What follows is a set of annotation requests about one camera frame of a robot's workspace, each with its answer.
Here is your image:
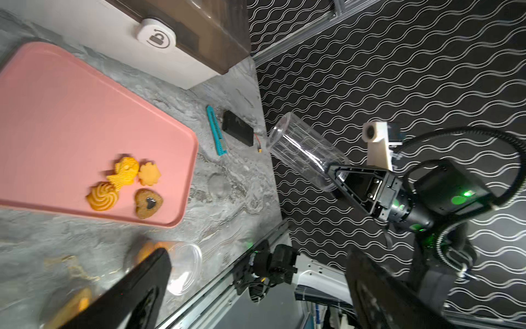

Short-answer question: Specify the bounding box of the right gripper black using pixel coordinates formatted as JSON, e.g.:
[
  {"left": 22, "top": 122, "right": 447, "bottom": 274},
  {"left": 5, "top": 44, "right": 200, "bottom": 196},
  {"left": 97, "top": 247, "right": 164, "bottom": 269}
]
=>
[{"left": 326, "top": 163, "right": 434, "bottom": 232}]

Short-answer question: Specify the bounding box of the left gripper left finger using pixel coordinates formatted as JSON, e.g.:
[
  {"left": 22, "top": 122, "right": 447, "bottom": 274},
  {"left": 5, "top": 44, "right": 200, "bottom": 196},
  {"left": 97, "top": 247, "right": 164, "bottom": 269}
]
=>
[{"left": 63, "top": 248, "right": 172, "bottom": 328}]

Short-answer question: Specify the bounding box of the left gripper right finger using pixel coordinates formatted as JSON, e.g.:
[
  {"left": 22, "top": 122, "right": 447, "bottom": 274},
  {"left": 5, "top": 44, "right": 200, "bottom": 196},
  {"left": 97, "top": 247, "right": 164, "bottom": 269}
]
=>
[{"left": 345, "top": 247, "right": 456, "bottom": 328}]

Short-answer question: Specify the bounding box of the clear cookie jar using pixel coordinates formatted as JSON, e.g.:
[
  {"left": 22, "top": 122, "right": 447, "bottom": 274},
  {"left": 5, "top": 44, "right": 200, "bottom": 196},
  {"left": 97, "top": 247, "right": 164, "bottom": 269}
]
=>
[
  {"left": 124, "top": 239, "right": 203, "bottom": 296},
  {"left": 39, "top": 282, "right": 95, "bottom": 328}
]

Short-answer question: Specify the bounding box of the clear cookie jar handled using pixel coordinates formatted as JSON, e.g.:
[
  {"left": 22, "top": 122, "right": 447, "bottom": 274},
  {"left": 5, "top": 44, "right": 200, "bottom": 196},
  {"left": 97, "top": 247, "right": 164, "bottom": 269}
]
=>
[{"left": 267, "top": 112, "right": 350, "bottom": 192}]

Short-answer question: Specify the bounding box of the brown heart cookie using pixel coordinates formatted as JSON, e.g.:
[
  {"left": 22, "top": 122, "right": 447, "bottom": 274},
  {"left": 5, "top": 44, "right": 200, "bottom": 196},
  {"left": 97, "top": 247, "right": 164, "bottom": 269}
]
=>
[{"left": 135, "top": 189, "right": 164, "bottom": 219}]

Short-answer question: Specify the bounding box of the orange swirl cookie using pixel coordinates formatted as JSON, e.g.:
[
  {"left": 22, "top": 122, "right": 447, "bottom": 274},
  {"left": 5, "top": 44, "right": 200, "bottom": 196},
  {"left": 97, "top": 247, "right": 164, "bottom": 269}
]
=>
[{"left": 86, "top": 182, "right": 119, "bottom": 212}]

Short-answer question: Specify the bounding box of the orange flower cookie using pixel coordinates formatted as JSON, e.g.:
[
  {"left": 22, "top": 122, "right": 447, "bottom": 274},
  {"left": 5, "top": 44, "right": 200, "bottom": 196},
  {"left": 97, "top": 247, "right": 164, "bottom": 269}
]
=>
[{"left": 138, "top": 162, "right": 161, "bottom": 186}]

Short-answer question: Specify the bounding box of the orange fish cookie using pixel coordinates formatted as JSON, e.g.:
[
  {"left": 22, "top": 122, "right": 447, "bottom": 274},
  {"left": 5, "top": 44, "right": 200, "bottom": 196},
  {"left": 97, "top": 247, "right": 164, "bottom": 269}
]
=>
[{"left": 106, "top": 157, "right": 140, "bottom": 191}]

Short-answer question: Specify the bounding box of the clear jar lid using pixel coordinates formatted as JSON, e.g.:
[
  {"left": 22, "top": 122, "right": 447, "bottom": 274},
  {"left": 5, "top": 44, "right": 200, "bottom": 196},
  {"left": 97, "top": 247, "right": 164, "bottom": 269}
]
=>
[{"left": 208, "top": 174, "right": 231, "bottom": 200}]

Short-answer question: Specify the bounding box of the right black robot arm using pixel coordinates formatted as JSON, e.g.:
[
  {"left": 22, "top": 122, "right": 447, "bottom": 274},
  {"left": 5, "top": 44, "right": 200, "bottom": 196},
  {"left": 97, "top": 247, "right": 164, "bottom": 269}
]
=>
[{"left": 325, "top": 127, "right": 525, "bottom": 313}]

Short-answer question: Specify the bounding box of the pink plastic tray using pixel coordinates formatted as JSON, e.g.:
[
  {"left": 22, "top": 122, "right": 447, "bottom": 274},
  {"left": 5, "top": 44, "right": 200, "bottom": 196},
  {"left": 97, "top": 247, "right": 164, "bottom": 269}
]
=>
[{"left": 1, "top": 42, "right": 199, "bottom": 228}]

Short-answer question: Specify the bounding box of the brown white storage box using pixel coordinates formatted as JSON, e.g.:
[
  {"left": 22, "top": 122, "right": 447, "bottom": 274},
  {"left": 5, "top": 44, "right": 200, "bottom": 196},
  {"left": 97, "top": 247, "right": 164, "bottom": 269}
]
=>
[{"left": 1, "top": 1, "right": 251, "bottom": 89}]

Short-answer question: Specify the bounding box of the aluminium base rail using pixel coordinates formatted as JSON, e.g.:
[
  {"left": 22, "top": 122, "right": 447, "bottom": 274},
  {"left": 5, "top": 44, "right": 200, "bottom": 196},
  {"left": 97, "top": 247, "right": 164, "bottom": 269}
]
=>
[{"left": 158, "top": 221, "right": 288, "bottom": 328}]

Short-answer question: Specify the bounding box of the black battery pack with cable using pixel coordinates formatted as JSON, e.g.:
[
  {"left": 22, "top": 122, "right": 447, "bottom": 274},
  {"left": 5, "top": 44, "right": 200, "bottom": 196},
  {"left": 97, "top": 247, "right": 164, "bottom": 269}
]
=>
[{"left": 222, "top": 110, "right": 262, "bottom": 153}]

